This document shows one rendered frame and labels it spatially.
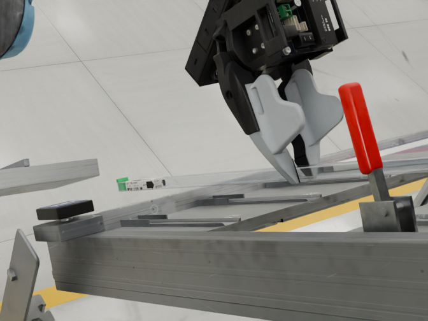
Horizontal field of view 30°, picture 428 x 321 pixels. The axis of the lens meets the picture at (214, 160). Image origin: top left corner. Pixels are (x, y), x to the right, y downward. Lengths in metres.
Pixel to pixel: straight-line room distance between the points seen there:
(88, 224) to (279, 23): 0.30
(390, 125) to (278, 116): 2.07
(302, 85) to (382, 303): 0.25
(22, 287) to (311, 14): 0.41
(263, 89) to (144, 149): 1.55
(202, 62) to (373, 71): 2.27
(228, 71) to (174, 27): 2.11
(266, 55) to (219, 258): 0.17
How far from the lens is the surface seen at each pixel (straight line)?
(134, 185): 0.88
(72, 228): 0.79
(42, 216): 0.82
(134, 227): 0.88
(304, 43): 0.64
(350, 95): 0.53
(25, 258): 0.83
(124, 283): 0.75
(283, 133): 0.65
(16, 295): 0.88
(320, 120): 0.68
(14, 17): 1.17
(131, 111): 2.31
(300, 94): 0.69
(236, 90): 0.66
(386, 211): 0.52
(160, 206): 0.94
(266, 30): 0.65
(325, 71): 2.84
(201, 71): 0.73
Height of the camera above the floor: 1.36
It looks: 37 degrees down
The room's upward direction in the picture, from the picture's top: 21 degrees clockwise
